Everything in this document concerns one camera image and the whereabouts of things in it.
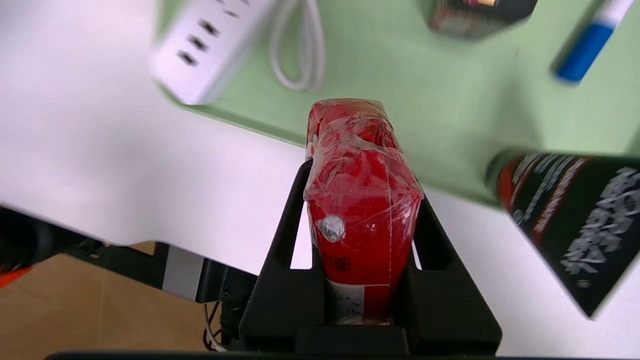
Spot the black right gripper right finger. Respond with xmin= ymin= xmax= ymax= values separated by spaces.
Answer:
xmin=392 ymin=192 xmax=502 ymax=353

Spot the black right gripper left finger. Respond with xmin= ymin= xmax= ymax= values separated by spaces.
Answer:
xmin=239 ymin=159 xmax=328 ymax=351

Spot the red snack packet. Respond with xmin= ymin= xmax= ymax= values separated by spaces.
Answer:
xmin=303 ymin=98 xmax=425 ymax=326

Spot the black cosmetic tube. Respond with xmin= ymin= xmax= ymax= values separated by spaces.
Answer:
xmin=485 ymin=150 xmax=640 ymax=319

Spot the black pink chewing gum box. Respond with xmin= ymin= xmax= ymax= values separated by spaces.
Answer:
xmin=427 ymin=0 xmax=538 ymax=40

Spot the light green plastic tray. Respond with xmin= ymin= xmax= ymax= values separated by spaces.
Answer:
xmin=155 ymin=0 xmax=640 ymax=206

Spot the white power strip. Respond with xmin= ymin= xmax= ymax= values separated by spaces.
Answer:
xmin=149 ymin=0 xmax=276 ymax=106

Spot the white marker with blue cap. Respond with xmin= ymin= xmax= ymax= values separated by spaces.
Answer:
xmin=554 ymin=0 xmax=635 ymax=83

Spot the white power strip cable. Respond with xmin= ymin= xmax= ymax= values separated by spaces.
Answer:
xmin=270 ymin=0 xmax=327 ymax=93

